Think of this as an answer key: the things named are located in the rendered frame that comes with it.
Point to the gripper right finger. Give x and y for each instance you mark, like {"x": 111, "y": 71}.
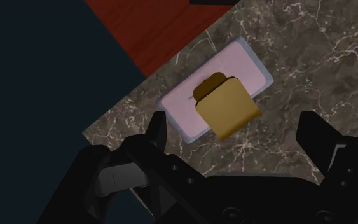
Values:
{"x": 346, "y": 161}

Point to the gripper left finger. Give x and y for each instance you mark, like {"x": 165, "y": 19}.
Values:
{"x": 141, "y": 161}

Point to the pink rectangular soap bar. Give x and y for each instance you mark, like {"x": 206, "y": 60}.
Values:
{"x": 194, "y": 102}

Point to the tan bread slice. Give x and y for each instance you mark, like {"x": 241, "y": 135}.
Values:
{"x": 225, "y": 106}

